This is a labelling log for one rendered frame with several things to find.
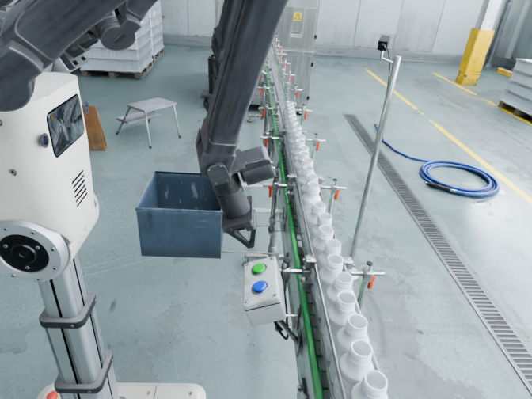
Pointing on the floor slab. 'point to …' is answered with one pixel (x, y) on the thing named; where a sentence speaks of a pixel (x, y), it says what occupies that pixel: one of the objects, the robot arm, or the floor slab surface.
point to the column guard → (474, 56)
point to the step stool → (146, 113)
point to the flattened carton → (94, 130)
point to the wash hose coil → (451, 185)
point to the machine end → (293, 43)
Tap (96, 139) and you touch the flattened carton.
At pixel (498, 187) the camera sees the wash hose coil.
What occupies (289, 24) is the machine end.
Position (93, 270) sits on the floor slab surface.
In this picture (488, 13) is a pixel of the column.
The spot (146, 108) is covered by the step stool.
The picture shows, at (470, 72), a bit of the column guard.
